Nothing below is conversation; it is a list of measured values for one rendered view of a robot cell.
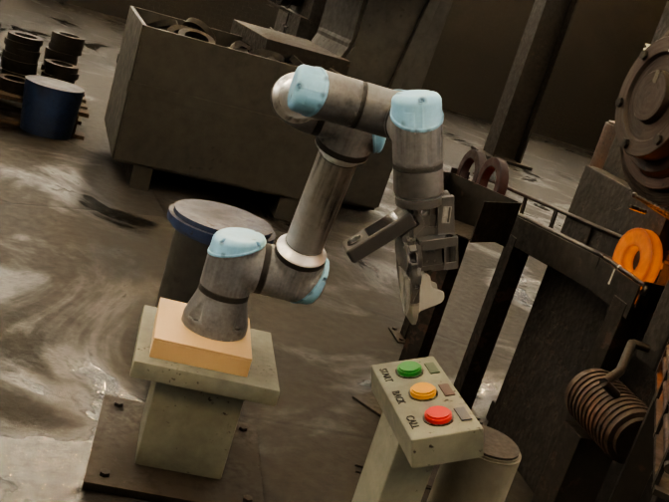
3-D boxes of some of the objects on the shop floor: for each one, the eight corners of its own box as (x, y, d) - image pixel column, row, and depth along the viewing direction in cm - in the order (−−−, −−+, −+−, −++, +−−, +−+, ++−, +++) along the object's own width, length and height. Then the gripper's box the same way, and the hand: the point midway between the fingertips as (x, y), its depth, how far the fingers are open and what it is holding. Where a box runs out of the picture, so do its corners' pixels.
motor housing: (540, 567, 219) (622, 369, 204) (581, 632, 198) (677, 418, 184) (492, 561, 215) (572, 359, 200) (530, 627, 195) (622, 408, 180)
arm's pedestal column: (81, 489, 194) (108, 381, 187) (103, 400, 232) (124, 309, 225) (263, 521, 202) (295, 419, 195) (254, 431, 240) (281, 343, 233)
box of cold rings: (277, 180, 529) (315, 47, 508) (313, 226, 455) (358, 73, 434) (98, 139, 494) (130, -5, 472) (105, 183, 419) (143, 13, 398)
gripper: (460, 199, 135) (461, 330, 142) (440, 183, 143) (442, 307, 150) (404, 205, 133) (407, 337, 141) (387, 189, 141) (391, 314, 149)
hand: (408, 317), depth 144 cm, fingers closed
